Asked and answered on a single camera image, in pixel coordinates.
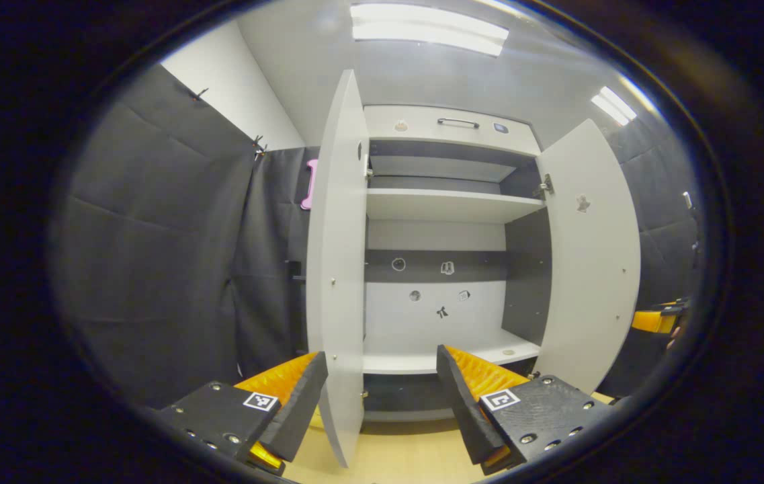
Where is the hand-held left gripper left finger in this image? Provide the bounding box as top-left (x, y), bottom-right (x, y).
top-left (153, 351), bottom-right (330, 477)

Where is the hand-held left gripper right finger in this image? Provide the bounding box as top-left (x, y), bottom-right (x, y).
top-left (435, 344), bottom-right (618, 475)

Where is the grey cabinet door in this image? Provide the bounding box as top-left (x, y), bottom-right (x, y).
top-left (306, 69), bottom-right (370, 468)
top-left (535, 119), bottom-right (642, 395)

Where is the white cabinet shelf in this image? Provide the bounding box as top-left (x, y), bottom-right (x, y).
top-left (366, 188), bottom-right (547, 224)
top-left (363, 328), bottom-right (542, 375)

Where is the black tripod stand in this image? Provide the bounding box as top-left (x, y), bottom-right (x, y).
top-left (681, 191), bottom-right (704, 253)

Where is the black backdrop cloth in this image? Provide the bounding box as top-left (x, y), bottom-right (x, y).
top-left (52, 64), bottom-right (705, 411)

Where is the small ceiling light panel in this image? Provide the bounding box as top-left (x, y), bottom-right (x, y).
top-left (590, 86), bottom-right (638, 127)

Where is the long ceiling light panel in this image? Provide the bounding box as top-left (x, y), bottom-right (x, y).
top-left (349, 3), bottom-right (510, 58)

